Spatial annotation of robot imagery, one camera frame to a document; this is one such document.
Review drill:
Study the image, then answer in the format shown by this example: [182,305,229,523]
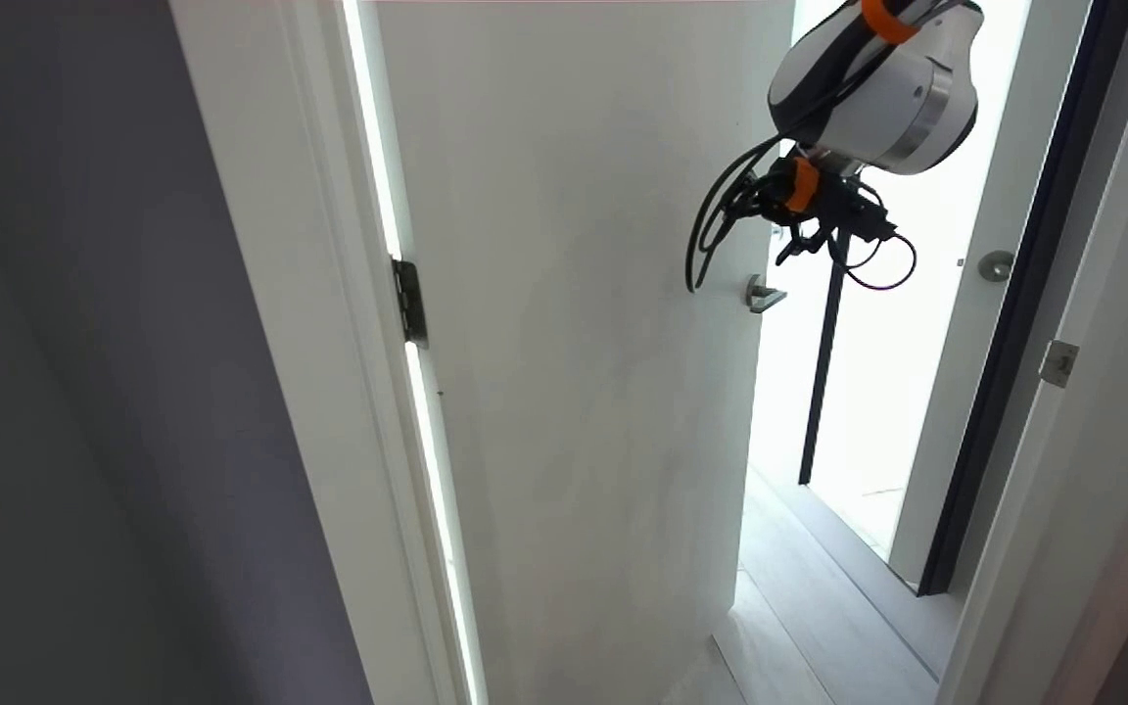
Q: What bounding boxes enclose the thin black cable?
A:
[842,226,919,295]

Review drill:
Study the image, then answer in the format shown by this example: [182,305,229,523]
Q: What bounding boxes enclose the white door with dark edge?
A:
[889,0,1128,600]

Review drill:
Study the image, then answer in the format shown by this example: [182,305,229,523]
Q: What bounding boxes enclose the metal door handle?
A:
[740,271,791,318]

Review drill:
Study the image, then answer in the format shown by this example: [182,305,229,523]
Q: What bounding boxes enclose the black door hinge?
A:
[387,255,431,345]

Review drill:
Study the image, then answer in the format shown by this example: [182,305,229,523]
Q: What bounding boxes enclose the orange strap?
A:
[859,0,919,47]
[782,149,825,221]

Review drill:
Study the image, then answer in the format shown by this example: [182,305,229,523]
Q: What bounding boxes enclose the thin black rod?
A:
[796,230,850,490]

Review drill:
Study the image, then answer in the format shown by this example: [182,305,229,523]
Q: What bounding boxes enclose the metal strike plate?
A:
[1038,337,1082,391]

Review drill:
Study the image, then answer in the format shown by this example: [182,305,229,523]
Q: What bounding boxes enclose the round metal door knob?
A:
[976,248,1018,288]

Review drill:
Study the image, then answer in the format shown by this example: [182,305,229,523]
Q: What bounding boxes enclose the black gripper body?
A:
[770,145,868,248]

